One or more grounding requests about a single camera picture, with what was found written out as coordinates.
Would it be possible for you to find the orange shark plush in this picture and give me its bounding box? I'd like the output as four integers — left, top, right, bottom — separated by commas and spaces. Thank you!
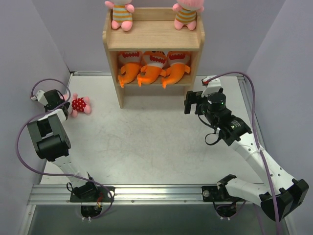
118, 51, 142, 88
161, 51, 191, 89
137, 51, 167, 87

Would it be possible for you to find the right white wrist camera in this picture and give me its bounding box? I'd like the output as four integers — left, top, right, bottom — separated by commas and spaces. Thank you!
201, 76, 222, 97

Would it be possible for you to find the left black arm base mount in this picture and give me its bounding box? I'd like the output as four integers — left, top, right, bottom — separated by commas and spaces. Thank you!
66, 182, 115, 203

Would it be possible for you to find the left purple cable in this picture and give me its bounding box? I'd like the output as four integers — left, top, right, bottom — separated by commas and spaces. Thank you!
16, 78, 115, 219

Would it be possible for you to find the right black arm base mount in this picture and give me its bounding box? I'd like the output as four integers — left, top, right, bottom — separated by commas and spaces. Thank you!
201, 174, 244, 203

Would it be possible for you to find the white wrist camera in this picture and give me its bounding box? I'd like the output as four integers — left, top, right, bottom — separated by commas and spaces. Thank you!
30, 90, 48, 106
201, 76, 222, 97

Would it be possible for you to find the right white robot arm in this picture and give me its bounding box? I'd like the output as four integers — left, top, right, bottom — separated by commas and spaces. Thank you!
184, 89, 309, 221

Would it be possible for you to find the wooden three-tier shelf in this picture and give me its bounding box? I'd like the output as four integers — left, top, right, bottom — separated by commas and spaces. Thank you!
102, 7, 205, 108

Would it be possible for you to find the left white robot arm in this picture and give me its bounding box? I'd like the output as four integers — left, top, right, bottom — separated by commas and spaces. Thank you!
27, 89, 99, 201

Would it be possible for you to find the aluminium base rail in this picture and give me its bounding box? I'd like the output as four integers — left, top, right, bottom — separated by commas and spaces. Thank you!
29, 184, 289, 204

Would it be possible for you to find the pink plush red polka-dot shirt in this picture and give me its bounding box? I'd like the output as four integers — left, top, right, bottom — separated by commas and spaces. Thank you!
61, 93, 91, 118

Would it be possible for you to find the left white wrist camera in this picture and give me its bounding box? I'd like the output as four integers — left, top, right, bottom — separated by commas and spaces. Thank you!
30, 90, 48, 106

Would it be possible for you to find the pink plush striped shirt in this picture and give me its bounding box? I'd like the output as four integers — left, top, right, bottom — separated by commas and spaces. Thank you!
105, 0, 134, 31
172, 0, 204, 31

